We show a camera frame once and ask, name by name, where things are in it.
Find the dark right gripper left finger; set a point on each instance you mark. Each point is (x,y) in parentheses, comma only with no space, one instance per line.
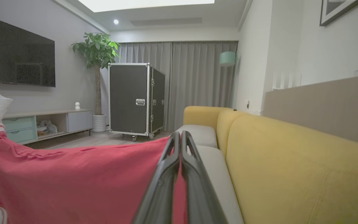
(160,199)

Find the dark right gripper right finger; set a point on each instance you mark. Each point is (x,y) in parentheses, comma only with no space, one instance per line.
(200,202)

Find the red basketball jersey number 23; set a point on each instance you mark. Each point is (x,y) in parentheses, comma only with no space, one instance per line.
(73,180)

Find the large grey sofa seat cushion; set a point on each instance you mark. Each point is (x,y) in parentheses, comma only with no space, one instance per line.
(219,180)

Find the small grey sofa seat cushion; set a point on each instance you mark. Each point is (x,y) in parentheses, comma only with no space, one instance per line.
(200,133)

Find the yellow sofa backrest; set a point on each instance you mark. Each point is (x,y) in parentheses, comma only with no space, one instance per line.
(291,174)

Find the black flight case aluminium edges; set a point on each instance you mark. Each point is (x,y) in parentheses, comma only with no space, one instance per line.
(128,99)

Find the low wooden TV cabinet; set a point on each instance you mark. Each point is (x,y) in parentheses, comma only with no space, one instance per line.
(79,121)

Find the small white figurine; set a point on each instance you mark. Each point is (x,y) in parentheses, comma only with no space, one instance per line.
(77,106)

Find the plastic bag in cabinet shelf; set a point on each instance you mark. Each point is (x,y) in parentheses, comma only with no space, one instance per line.
(50,127)

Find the floor lamp teal shade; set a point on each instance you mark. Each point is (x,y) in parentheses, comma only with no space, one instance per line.
(227,59)

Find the beige partition panel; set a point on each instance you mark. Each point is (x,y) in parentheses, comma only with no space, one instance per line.
(322,105)

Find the potted green tree white pot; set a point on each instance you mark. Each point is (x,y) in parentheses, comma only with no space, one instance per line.
(98,53)

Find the bright ceiling light panel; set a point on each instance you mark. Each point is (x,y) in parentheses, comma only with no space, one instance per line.
(148,4)

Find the black wall television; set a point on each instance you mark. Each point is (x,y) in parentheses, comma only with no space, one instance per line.
(11,56)

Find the framed wall picture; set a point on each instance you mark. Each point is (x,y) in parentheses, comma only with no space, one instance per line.
(334,6)

